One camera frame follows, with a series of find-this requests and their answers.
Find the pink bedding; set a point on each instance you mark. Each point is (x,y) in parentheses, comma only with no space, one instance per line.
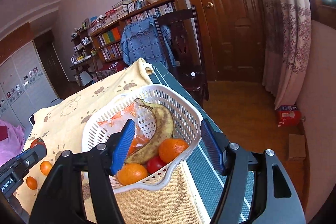
(11,145)

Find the small mandarin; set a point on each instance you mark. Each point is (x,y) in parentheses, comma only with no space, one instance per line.
(46,167)
(31,183)
(131,174)

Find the large orange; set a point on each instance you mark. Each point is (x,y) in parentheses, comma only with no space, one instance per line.
(174,150)

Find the grey wardrobe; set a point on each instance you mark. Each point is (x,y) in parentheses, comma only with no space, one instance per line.
(23,77)

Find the cardboard box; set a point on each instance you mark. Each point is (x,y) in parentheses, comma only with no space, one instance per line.
(296,146)

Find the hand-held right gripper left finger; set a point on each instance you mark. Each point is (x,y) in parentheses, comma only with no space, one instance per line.
(123,145)

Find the orange printed plastic bag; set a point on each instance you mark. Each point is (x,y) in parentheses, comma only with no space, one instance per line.
(120,119)

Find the dark interior door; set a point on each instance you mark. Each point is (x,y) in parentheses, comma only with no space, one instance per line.
(51,64)

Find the white tablet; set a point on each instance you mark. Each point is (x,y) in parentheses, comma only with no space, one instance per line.
(32,120)

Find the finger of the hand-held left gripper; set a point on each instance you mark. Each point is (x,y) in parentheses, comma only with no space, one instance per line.
(30,158)

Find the brown wooden door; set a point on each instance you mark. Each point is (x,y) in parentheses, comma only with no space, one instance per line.
(225,16)

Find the dark red cloth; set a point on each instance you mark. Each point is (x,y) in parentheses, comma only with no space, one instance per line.
(3,132)

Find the wooden bookshelf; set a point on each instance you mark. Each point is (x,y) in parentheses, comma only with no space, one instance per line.
(110,40)

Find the yellow paw print blanket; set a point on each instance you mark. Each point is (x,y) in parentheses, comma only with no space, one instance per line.
(78,113)

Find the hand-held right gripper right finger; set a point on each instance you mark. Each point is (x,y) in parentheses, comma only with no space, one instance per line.
(210,144)

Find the red persimmon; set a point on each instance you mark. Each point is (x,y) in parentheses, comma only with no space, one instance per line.
(156,164)
(36,143)

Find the small dark wooden table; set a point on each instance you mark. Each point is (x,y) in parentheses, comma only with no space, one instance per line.
(84,65)

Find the patterned pink curtain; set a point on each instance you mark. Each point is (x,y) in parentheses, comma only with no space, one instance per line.
(288,29)

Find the white plastic basket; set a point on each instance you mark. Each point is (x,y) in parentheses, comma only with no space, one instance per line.
(183,113)

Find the spotted yellow banana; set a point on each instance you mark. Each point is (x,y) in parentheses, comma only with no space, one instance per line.
(164,121)

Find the dark wooden chair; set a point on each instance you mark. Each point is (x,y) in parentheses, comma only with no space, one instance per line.
(183,40)

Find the white pitcher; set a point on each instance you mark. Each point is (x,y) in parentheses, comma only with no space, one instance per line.
(74,59)

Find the red package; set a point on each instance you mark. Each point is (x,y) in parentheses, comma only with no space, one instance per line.
(288,115)

